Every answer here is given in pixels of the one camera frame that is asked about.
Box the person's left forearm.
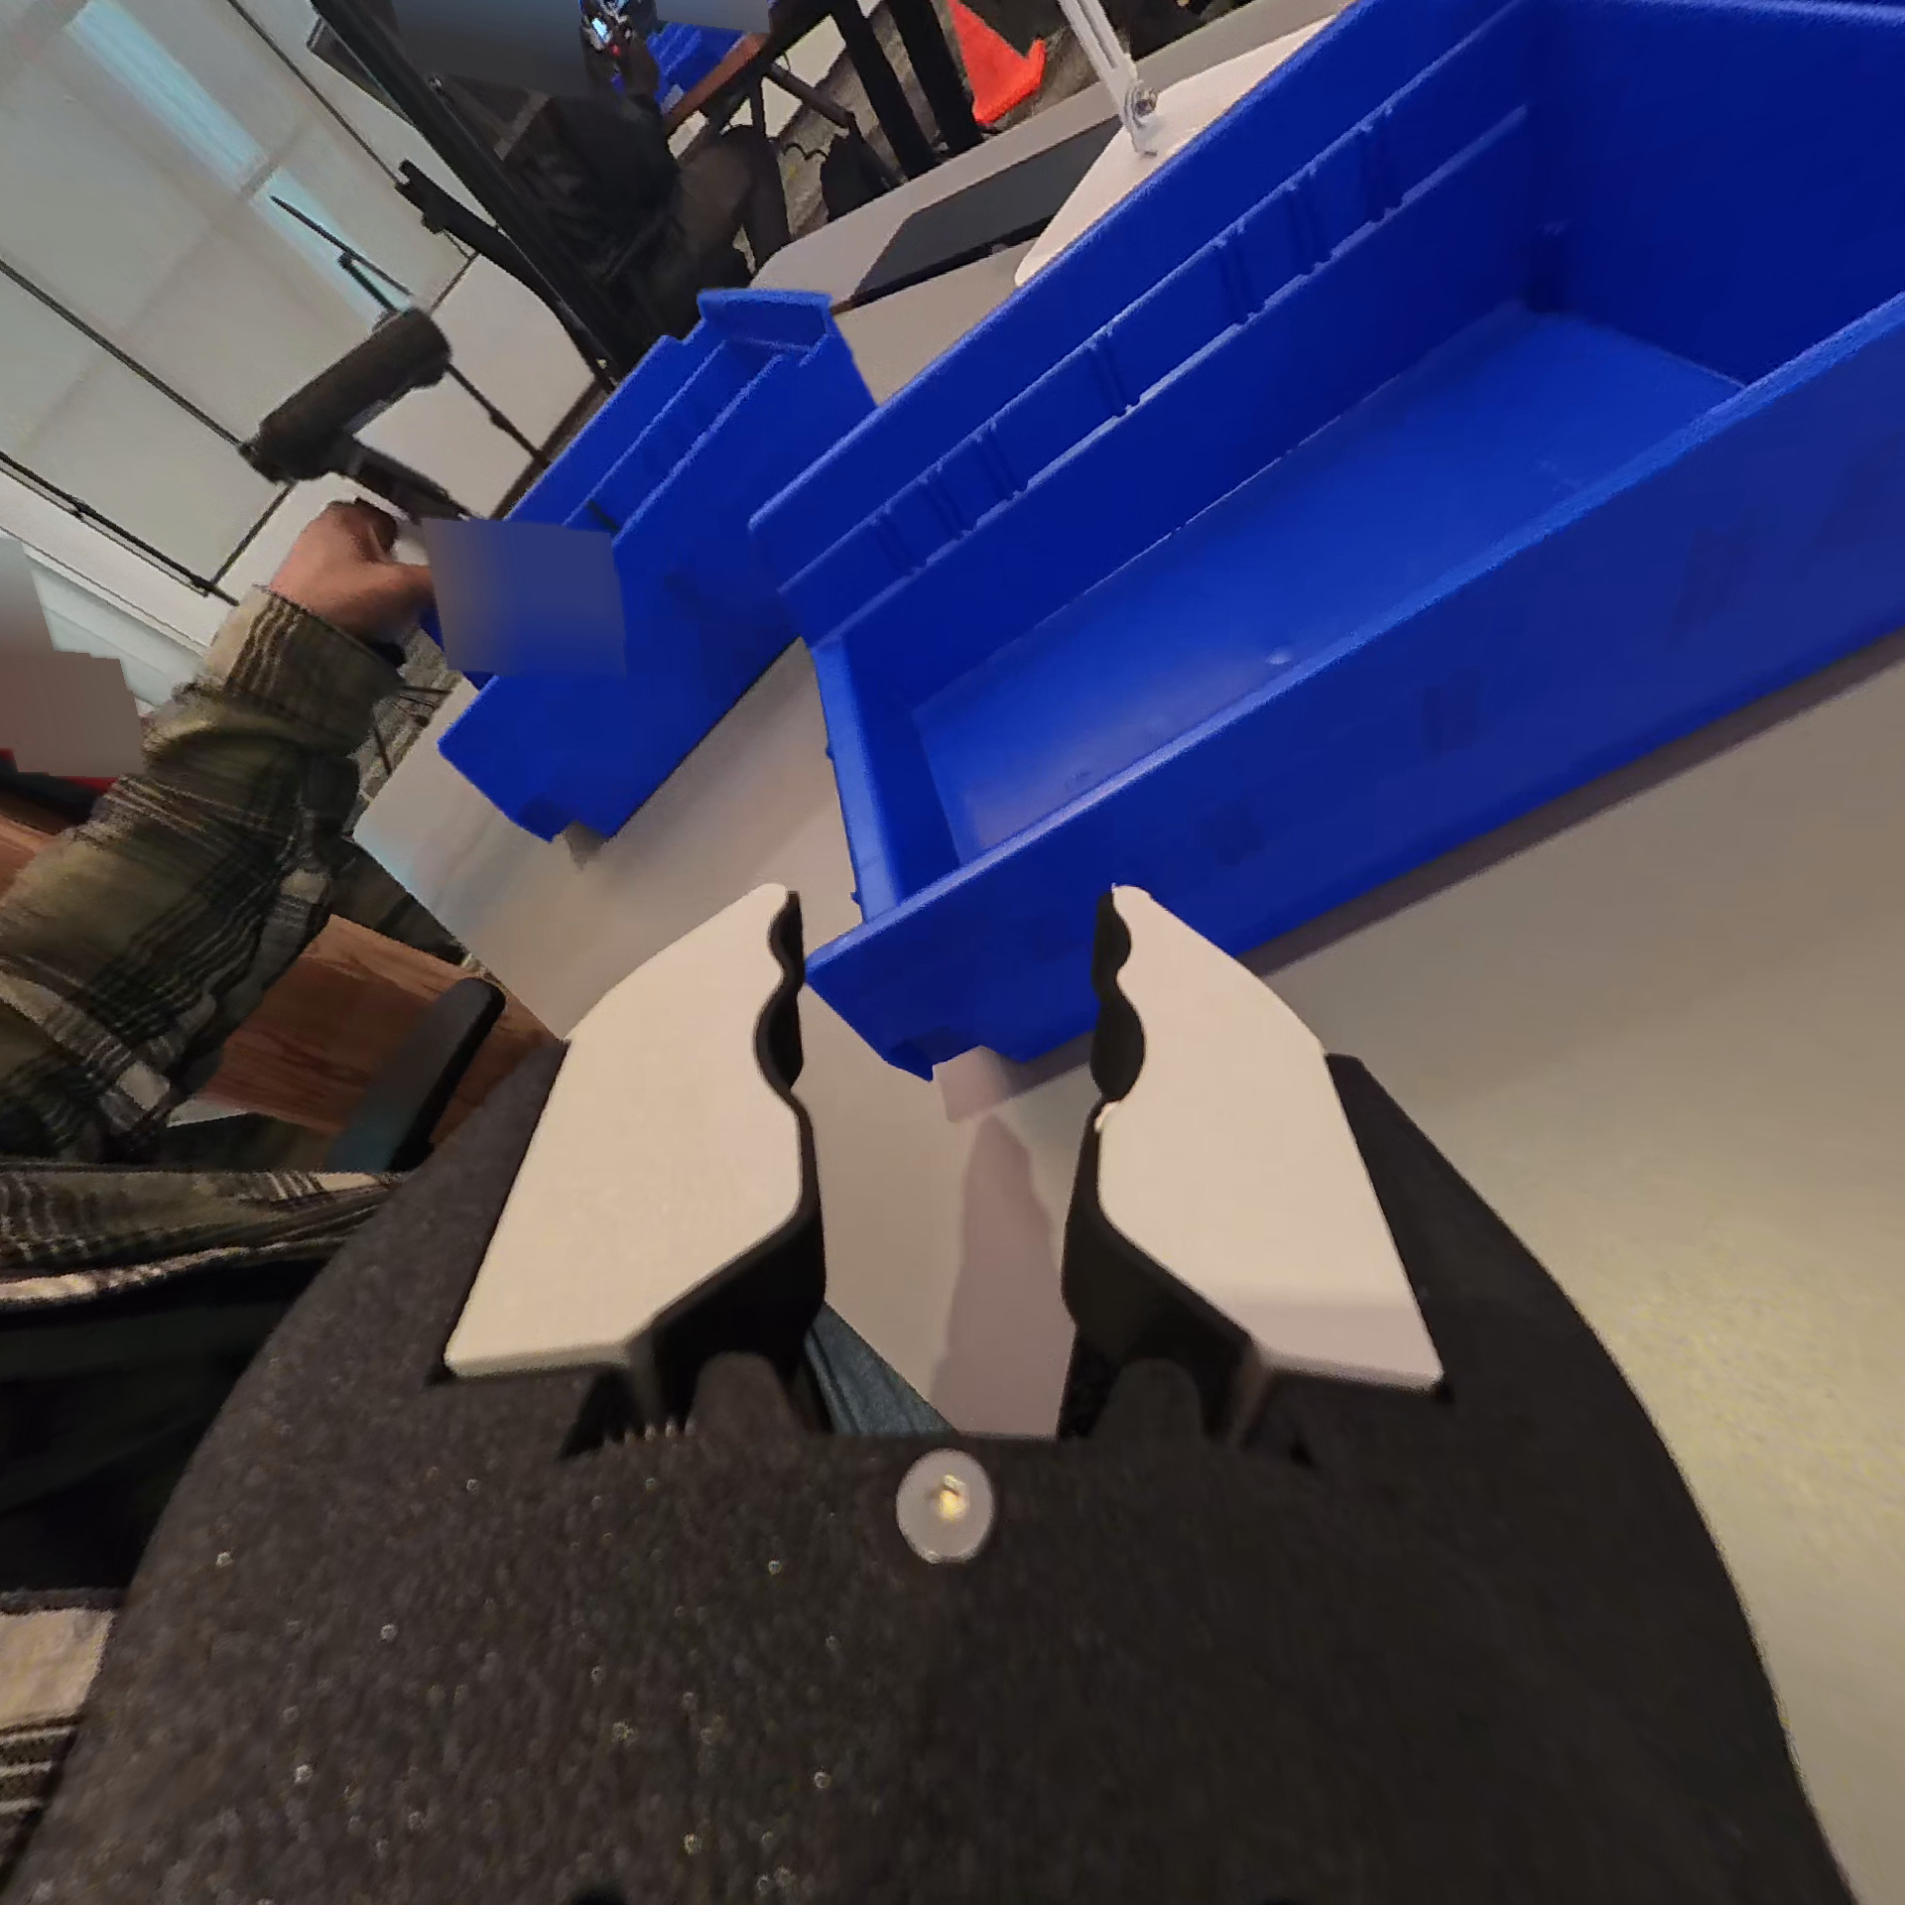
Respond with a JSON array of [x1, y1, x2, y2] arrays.
[[0, 590, 412, 1153]]

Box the white stand base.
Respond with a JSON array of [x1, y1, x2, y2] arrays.
[[1012, 0, 1350, 289]]

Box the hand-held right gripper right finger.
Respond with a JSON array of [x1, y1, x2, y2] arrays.
[[1059, 889, 1448, 1442]]

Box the person's leg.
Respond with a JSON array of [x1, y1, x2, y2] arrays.
[[803, 1317, 953, 1437]]

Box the black desk cable cover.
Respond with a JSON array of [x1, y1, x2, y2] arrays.
[[851, 141, 1112, 305]]

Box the blue plastic bin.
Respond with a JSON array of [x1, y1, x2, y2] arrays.
[[438, 289, 879, 847], [748, 0, 1905, 1075]]

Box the orange traffic cone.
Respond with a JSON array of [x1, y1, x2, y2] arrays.
[[946, 0, 1050, 129]]

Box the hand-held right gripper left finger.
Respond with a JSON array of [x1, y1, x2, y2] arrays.
[[439, 884, 828, 1423]]

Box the person's left hand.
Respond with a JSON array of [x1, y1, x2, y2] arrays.
[[277, 501, 438, 632]]

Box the black metal frame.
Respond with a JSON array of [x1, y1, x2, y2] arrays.
[[304, 0, 625, 382]]

